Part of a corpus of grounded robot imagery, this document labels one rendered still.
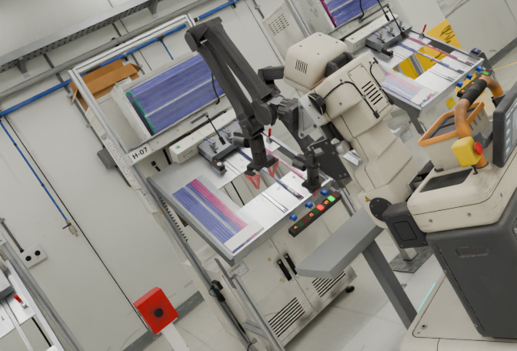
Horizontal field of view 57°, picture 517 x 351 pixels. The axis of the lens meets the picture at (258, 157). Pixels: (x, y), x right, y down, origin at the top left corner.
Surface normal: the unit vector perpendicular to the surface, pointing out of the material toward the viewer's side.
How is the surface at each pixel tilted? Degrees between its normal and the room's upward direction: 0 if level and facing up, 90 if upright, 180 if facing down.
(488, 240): 90
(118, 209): 90
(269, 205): 44
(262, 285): 90
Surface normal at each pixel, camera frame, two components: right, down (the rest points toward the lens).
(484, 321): -0.62, 0.47
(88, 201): 0.44, -0.13
